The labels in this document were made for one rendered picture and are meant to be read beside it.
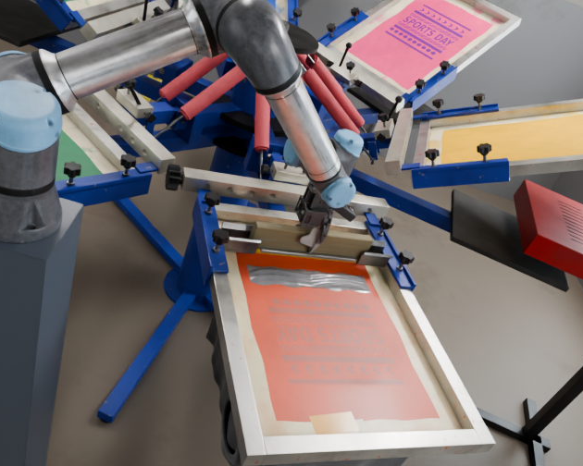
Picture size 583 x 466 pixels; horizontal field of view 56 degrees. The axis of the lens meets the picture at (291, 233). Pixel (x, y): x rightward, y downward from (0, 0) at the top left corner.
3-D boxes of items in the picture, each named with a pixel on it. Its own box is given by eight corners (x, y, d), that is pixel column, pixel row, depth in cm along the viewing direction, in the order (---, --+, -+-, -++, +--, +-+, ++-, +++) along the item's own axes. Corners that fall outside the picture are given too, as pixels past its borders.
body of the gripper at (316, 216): (292, 211, 151) (307, 175, 144) (321, 214, 154) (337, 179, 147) (300, 228, 145) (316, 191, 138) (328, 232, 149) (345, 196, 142)
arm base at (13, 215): (-53, 226, 91) (-54, 177, 85) (-7, 181, 103) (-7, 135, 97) (41, 253, 93) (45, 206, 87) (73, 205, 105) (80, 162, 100)
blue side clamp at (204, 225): (222, 288, 140) (229, 267, 136) (204, 287, 138) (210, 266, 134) (208, 215, 162) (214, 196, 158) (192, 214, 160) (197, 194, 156)
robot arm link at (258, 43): (287, 7, 87) (369, 194, 123) (263, -17, 94) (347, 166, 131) (225, 47, 87) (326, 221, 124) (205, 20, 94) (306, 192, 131)
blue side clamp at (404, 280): (405, 301, 161) (416, 284, 157) (391, 300, 159) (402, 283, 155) (371, 236, 183) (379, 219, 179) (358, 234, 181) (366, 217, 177)
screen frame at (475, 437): (487, 452, 124) (496, 443, 122) (241, 466, 102) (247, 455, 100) (369, 232, 182) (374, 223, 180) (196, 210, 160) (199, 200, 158)
